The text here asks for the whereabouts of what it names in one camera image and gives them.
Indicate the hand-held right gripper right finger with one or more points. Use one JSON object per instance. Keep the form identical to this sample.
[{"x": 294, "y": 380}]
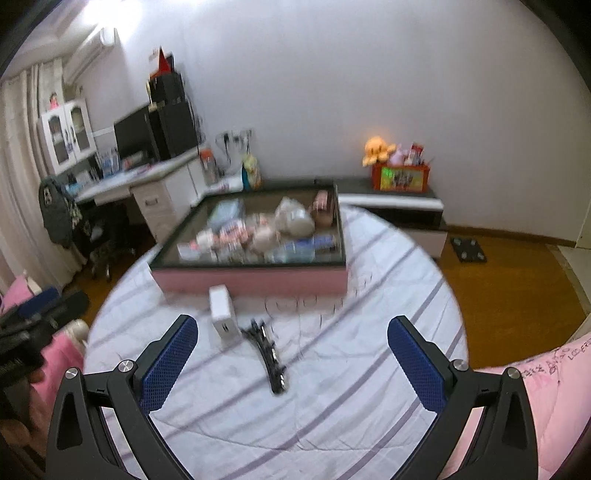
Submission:
[{"x": 415, "y": 364}]

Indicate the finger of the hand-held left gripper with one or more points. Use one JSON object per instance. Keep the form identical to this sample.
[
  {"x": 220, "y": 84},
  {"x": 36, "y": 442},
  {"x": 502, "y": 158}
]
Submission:
[
  {"x": 41, "y": 300},
  {"x": 69, "y": 307}
]

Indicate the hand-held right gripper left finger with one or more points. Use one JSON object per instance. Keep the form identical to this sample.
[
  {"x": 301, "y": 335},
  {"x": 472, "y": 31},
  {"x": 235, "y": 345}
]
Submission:
[{"x": 168, "y": 364}]

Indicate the white charger adapter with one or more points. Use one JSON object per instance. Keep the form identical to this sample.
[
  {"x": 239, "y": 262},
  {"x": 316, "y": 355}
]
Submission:
[{"x": 224, "y": 318}]

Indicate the black hair clip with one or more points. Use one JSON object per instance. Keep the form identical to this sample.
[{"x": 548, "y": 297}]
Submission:
[{"x": 268, "y": 355}]

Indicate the pink storage box dark rim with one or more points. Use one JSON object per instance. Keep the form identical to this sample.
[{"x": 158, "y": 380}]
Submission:
[{"x": 249, "y": 281}]

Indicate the small baby doll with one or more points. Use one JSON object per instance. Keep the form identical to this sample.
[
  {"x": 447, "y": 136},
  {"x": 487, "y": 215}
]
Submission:
[{"x": 263, "y": 240}]

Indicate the person's left hand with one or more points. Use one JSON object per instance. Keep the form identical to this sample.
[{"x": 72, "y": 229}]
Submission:
[{"x": 14, "y": 437}]

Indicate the white bed footboard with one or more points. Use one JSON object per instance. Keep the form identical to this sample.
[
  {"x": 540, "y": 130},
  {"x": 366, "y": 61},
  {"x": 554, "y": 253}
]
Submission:
[{"x": 77, "y": 330}]

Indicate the black office chair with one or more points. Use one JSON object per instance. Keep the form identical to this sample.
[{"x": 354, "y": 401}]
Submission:
[{"x": 108, "y": 240}]

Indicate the grey jacket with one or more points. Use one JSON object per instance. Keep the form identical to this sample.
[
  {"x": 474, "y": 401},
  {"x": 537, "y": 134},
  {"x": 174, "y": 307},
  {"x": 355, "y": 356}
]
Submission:
[{"x": 57, "y": 212}]

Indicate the beige curtain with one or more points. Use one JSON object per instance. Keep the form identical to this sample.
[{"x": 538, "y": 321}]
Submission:
[{"x": 18, "y": 184}]

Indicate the black bathroom scale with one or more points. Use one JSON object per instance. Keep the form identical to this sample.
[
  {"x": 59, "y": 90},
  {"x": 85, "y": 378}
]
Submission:
[{"x": 468, "y": 249}]

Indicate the white desk with drawers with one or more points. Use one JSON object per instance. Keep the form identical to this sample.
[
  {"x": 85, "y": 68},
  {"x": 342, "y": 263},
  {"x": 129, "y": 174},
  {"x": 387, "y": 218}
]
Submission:
[{"x": 152, "y": 198}]

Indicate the pink printed quilt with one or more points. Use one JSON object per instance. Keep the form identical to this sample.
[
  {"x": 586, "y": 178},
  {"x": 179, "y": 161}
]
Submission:
[{"x": 554, "y": 406}]

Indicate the blue boxes on desk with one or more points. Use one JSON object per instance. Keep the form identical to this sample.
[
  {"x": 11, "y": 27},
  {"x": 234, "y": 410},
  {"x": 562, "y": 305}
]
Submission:
[{"x": 111, "y": 164}]

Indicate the green tissue packet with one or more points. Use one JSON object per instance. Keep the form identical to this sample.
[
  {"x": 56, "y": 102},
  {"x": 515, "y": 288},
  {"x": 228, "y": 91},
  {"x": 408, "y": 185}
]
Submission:
[{"x": 226, "y": 213}]

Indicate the black top low cabinet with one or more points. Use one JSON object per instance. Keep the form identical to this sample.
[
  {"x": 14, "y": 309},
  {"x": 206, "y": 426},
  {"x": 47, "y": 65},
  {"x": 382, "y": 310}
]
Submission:
[{"x": 392, "y": 203}]

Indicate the white glass door cabinet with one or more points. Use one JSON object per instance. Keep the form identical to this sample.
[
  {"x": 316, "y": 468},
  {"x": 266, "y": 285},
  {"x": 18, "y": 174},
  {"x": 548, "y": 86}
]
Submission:
[{"x": 67, "y": 136}]

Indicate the pink cylinder container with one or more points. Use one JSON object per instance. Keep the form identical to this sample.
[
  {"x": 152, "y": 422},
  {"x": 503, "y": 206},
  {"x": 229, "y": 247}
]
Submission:
[{"x": 322, "y": 208}]

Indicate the black computer monitor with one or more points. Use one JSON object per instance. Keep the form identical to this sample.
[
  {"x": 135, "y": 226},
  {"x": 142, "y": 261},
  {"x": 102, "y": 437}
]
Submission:
[{"x": 134, "y": 134}]

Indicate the red toy crate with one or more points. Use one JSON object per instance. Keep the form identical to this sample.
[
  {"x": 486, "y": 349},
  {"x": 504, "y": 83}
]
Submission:
[{"x": 400, "y": 177}]

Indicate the red cap water bottle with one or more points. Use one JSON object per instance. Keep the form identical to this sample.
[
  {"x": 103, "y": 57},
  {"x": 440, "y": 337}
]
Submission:
[{"x": 208, "y": 168}]

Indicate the small pink doll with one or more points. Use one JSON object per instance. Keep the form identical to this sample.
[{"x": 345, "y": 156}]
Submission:
[{"x": 53, "y": 100}]

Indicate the black computer tower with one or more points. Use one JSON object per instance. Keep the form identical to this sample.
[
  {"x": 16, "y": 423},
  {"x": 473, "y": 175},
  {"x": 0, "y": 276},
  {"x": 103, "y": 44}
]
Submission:
[{"x": 173, "y": 129}]

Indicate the yellow blue snack bag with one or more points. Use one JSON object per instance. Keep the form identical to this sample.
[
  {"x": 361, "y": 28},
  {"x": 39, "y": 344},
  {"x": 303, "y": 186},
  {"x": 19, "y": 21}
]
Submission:
[{"x": 251, "y": 173}]

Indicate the pink plush toy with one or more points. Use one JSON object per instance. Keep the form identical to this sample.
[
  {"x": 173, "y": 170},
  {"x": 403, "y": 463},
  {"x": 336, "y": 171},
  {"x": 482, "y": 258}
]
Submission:
[{"x": 400, "y": 155}]

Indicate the orange octopus plush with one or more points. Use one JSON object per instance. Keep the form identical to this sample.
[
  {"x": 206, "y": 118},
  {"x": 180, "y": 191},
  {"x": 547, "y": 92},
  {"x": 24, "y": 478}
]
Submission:
[{"x": 377, "y": 150}]

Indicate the black speaker box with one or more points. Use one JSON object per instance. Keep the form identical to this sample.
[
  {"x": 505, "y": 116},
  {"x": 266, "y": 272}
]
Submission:
[{"x": 167, "y": 87}]

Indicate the white air conditioner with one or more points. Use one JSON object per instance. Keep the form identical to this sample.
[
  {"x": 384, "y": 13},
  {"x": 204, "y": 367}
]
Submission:
[{"x": 87, "y": 55}]

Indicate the white wall outlet strip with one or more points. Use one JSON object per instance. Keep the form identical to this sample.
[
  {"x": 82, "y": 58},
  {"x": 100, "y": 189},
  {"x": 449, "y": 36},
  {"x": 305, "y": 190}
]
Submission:
[{"x": 235, "y": 136}]

